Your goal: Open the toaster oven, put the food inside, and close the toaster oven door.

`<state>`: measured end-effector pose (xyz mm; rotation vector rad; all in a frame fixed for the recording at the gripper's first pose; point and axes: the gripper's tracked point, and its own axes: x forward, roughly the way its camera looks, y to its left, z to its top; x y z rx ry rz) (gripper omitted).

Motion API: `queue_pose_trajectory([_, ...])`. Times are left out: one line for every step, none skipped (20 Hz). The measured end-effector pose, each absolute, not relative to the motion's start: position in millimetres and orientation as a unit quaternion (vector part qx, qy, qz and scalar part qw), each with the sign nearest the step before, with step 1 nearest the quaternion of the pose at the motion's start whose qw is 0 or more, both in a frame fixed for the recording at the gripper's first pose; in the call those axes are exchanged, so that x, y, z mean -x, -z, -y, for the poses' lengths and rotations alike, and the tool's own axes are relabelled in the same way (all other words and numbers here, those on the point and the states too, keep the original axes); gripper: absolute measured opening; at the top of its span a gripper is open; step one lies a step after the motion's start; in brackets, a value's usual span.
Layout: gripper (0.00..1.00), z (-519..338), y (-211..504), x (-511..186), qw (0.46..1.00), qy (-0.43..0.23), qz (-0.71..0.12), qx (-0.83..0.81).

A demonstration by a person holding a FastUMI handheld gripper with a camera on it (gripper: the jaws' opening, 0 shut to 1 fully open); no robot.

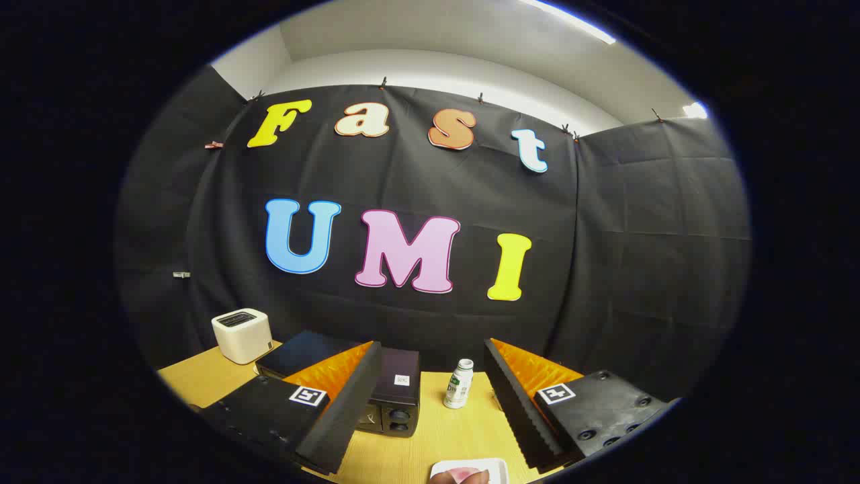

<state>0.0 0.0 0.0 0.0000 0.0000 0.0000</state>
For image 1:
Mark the pink meat slice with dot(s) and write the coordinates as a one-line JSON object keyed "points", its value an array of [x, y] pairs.
{"points": [[465, 473]]}

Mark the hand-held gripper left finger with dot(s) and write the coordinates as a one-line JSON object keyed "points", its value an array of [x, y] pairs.
{"points": [[349, 403]]}

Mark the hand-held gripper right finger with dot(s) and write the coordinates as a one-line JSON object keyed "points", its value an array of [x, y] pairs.
{"points": [[514, 403]]}

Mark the black toaster oven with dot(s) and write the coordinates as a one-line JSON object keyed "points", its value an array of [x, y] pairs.
{"points": [[398, 407]]}

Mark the white food dish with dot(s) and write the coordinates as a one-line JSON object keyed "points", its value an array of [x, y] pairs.
{"points": [[498, 466]]}

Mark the white drink bottle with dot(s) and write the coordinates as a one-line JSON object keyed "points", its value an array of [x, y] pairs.
{"points": [[459, 386]]}

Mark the white bread toaster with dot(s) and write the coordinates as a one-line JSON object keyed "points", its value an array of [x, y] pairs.
{"points": [[240, 336]]}

